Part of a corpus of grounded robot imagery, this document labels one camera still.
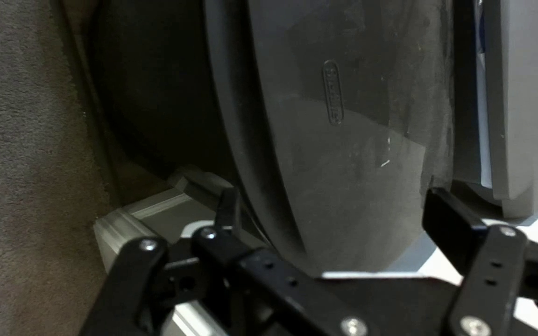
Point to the black trash bin body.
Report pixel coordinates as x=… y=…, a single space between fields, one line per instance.
x=149 y=80

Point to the dark grey trash bin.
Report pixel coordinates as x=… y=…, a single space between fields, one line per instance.
x=523 y=93

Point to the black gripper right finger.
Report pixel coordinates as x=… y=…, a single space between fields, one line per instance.
x=489 y=280

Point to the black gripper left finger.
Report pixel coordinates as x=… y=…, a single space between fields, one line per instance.
x=250 y=285

